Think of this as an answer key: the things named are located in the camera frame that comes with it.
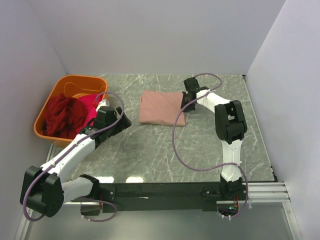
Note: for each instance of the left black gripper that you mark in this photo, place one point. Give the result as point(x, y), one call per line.
point(122, 124)

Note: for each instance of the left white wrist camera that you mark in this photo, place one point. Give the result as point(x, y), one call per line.
point(102, 103)

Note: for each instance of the black base beam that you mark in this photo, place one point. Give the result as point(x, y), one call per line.
point(168, 196)

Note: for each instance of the aluminium rail frame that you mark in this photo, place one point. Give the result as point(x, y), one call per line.
point(267, 216)

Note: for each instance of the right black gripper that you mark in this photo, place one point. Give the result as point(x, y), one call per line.
point(189, 108)

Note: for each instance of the orange plastic basket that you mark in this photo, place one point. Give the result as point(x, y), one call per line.
point(71, 86)

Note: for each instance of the dark red t-shirt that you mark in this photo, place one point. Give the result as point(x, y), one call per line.
point(64, 116)

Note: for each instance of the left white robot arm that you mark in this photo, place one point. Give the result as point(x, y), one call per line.
point(45, 189)

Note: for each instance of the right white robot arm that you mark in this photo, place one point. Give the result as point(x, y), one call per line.
point(230, 128)

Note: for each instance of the magenta t-shirt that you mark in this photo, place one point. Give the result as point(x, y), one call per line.
point(90, 103)

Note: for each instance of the dusty pink printed t-shirt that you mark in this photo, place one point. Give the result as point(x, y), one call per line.
point(161, 108)

